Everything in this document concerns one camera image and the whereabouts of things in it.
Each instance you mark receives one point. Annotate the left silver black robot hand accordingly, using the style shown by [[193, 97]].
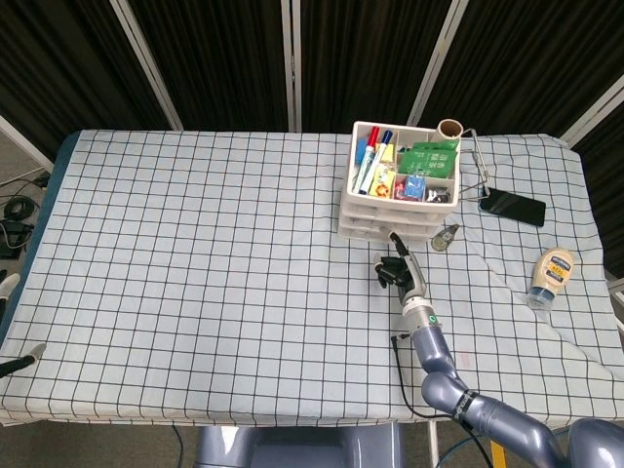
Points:
[[19, 363]]

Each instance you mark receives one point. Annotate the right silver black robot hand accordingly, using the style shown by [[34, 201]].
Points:
[[414, 275]]

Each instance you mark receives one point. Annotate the clear plastic container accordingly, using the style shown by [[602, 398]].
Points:
[[370, 220]]

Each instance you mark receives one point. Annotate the white drawer organizer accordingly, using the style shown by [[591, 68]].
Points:
[[351, 195]]

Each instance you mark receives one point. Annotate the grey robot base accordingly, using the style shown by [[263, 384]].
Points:
[[292, 448]]

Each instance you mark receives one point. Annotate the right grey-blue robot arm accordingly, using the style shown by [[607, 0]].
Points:
[[431, 341]]

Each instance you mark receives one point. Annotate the black binder clips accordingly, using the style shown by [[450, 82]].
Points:
[[439, 196]]

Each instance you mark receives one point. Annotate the small red packet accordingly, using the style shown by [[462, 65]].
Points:
[[400, 190]]

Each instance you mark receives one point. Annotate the blue printed packet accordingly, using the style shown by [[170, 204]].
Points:
[[415, 187]]

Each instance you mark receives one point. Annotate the yellow printed packet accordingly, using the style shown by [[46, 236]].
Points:
[[382, 187]]

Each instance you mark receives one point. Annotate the green foil packet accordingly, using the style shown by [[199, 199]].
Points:
[[429, 163], [424, 146]]

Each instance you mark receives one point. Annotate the black smartphone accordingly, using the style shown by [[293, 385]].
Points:
[[512, 207]]

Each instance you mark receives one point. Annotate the yellow sticky note pad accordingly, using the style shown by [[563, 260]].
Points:
[[387, 155]]

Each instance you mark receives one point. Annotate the black power adapter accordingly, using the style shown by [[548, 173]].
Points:
[[12, 239]]

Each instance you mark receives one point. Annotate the blue eraser block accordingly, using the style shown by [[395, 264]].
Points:
[[362, 151]]

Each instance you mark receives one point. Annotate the beige mayonnaise squeeze bottle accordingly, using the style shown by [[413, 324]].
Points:
[[551, 273]]

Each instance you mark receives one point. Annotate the blue cap whiteboard marker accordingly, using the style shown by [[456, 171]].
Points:
[[388, 138]]

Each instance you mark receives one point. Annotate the red cap whiteboard marker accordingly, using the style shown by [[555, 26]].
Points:
[[375, 136]]

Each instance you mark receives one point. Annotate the white metal table leg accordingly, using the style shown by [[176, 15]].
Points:
[[433, 443]]

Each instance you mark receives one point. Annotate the blue white checked tablecloth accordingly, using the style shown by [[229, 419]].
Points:
[[195, 268]]

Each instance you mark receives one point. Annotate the black folding screen white frame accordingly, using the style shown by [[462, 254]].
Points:
[[219, 58]]

